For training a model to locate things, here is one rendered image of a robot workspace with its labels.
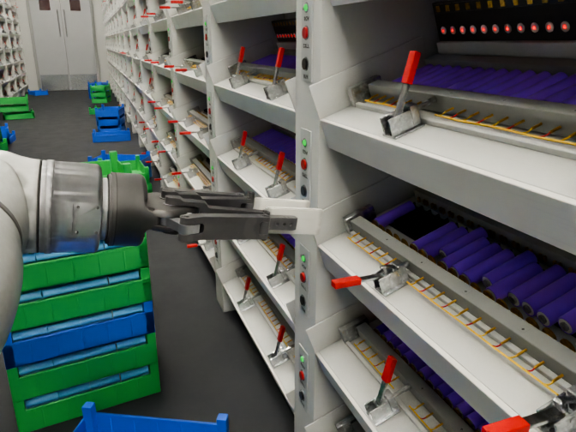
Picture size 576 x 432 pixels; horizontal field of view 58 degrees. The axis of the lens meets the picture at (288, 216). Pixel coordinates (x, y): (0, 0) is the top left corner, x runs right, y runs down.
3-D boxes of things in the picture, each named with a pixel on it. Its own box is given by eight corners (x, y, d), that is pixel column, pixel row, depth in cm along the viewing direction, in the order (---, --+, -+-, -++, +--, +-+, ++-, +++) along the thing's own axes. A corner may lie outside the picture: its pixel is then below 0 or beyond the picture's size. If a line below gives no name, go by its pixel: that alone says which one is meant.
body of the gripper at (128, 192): (99, 231, 57) (183, 232, 61) (104, 258, 50) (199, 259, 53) (103, 164, 55) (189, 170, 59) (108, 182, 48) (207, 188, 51)
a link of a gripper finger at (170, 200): (165, 194, 54) (165, 197, 53) (270, 203, 57) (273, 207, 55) (162, 229, 55) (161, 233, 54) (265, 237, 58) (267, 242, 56)
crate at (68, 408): (19, 435, 108) (13, 404, 106) (15, 382, 125) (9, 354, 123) (160, 392, 122) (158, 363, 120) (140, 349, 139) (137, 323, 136)
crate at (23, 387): (13, 404, 106) (6, 370, 103) (9, 354, 123) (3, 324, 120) (158, 363, 120) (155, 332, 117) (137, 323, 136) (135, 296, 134)
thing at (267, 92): (304, 137, 84) (275, 54, 79) (219, 100, 138) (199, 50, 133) (408, 89, 88) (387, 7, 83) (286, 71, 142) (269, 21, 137)
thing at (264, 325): (301, 428, 103) (278, 378, 97) (227, 295, 157) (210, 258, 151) (387, 377, 107) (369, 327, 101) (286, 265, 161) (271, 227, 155)
